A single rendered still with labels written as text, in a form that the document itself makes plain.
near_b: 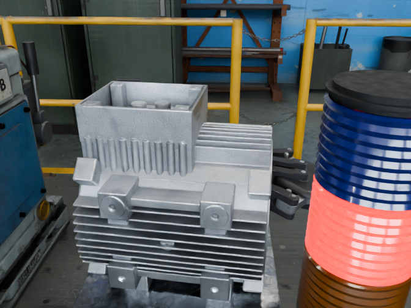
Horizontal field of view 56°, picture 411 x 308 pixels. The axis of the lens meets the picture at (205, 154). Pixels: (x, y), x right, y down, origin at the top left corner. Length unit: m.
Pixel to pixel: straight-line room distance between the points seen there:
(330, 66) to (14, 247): 4.27
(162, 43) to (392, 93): 2.94
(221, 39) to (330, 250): 4.80
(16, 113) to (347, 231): 0.53
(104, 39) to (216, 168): 2.84
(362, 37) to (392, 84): 5.03
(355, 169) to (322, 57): 4.45
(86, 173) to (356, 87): 0.29
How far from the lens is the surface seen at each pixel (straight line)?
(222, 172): 0.40
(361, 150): 0.18
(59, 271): 0.74
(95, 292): 0.51
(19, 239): 0.70
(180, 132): 0.38
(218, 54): 4.32
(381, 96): 0.18
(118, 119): 0.40
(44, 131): 0.74
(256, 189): 0.37
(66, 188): 0.98
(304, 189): 0.42
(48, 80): 3.44
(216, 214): 0.36
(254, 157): 0.40
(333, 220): 0.21
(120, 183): 0.39
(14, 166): 0.64
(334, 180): 0.20
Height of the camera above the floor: 1.26
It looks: 25 degrees down
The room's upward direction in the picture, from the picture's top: straight up
